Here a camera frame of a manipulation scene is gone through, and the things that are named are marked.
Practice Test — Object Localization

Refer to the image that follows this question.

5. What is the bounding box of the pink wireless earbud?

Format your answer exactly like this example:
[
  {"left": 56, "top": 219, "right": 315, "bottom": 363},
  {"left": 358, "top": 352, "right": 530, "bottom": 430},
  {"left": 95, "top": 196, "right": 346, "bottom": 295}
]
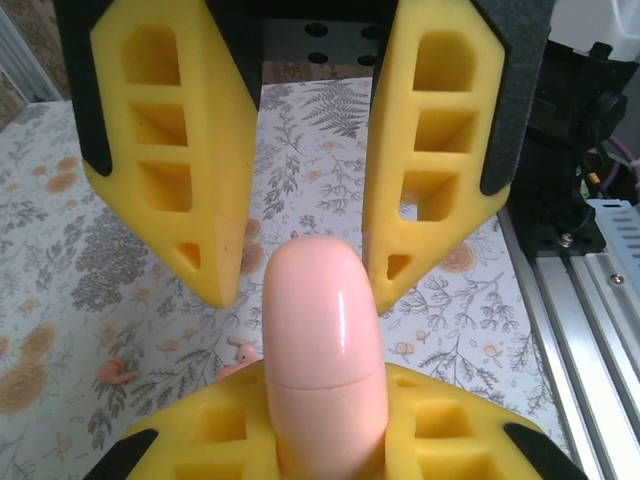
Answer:
[
  {"left": 97, "top": 357, "right": 139, "bottom": 385},
  {"left": 227, "top": 335, "right": 261, "bottom": 366}
]

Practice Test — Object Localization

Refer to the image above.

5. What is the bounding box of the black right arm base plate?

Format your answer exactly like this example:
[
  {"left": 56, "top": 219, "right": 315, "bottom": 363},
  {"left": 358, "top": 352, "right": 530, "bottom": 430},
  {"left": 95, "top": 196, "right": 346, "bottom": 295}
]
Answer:
[{"left": 519, "top": 197, "right": 609, "bottom": 259}]

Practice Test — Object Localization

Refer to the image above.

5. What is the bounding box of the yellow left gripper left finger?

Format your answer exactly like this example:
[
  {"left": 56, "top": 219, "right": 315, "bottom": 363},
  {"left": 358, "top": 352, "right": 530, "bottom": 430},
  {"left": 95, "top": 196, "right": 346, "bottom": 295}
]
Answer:
[{"left": 87, "top": 362, "right": 281, "bottom": 480}]

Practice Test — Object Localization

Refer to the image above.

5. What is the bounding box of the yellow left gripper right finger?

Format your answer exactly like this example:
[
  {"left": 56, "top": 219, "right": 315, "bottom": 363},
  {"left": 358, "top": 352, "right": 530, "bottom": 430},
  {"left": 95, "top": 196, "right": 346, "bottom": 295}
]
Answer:
[{"left": 382, "top": 362, "right": 589, "bottom": 480}]

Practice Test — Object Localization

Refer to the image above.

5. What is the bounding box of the pink earbud charging case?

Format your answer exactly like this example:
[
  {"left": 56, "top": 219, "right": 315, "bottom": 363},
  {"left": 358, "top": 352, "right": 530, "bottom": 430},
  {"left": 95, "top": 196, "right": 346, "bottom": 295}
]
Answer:
[{"left": 263, "top": 239, "right": 391, "bottom": 480}]

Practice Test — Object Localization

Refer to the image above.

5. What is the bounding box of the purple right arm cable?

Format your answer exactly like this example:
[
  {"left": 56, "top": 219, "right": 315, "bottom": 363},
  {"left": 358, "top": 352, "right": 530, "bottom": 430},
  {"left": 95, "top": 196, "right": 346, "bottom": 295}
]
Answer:
[{"left": 597, "top": 137, "right": 640, "bottom": 194}]

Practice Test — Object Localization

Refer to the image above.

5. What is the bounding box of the white slotted cable duct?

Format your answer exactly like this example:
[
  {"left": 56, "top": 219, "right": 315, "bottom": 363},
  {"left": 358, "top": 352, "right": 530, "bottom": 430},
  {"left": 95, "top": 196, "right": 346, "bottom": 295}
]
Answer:
[{"left": 584, "top": 197, "right": 640, "bottom": 281}]

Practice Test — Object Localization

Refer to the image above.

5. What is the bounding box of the aluminium frame post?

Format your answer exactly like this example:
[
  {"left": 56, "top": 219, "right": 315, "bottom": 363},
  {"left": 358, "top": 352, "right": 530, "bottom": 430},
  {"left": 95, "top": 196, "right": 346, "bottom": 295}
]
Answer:
[{"left": 0, "top": 19, "right": 64, "bottom": 104}]

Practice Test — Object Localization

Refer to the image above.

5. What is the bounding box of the floral patterned table cover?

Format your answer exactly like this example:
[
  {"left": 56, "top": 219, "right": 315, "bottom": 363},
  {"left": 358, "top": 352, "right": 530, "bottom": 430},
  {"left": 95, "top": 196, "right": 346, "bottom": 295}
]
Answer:
[{"left": 0, "top": 79, "right": 571, "bottom": 480}]

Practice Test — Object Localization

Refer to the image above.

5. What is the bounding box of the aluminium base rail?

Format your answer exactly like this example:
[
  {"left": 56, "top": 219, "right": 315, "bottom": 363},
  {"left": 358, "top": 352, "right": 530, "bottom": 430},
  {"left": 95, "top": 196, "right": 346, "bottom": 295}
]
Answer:
[{"left": 499, "top": 204, "right": 640, "bottom": 480}]

